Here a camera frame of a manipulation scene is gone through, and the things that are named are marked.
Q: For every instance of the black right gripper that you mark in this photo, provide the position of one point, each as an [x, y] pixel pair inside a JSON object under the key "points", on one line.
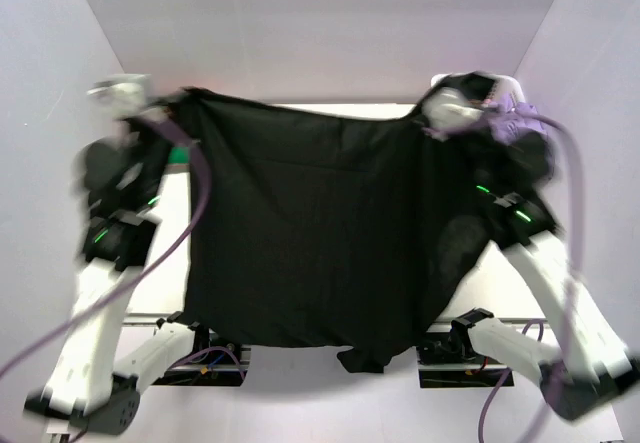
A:
{"points": [[475, 101]]}

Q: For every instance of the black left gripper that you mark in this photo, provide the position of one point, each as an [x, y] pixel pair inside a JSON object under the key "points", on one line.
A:
{"points": [[138, 125]]}

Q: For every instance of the black t shirt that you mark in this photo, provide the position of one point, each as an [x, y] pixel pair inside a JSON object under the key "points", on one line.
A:
{"points": [[326, 231]]}

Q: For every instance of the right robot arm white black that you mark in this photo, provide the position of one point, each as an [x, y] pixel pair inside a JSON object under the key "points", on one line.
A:
{"points": [[589, 365]]}

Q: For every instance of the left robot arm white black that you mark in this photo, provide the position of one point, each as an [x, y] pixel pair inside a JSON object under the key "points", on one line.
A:
{"points": [[89, 388]]}

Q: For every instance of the purple t shirt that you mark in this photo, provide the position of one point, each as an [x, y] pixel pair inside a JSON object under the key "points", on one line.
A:
{"points": [[511, 123]]}

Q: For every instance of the folded green t shirt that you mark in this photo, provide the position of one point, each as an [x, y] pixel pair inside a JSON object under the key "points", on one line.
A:
{"points": [[179, 156]]}

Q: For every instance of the white plastic laundry basket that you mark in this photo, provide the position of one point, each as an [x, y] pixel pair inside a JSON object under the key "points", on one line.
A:
{"points": [[507, 86]]}

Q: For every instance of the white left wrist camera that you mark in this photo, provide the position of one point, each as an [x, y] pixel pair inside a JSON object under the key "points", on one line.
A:
{"points": [[122, 95]]}

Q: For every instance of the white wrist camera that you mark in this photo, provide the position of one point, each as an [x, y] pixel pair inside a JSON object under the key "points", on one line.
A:
{"points": [[122, 95], [449, 113]]}

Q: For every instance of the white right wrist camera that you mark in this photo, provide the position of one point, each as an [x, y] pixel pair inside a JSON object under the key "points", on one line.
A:
{"points": [[449, 113]]}

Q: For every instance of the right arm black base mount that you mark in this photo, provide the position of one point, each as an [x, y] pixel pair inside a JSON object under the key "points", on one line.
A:
{"points": [[439, 350]]}

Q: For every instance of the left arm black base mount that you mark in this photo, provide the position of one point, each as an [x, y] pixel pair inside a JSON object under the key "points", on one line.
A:
{"points": [[213, 361]]}

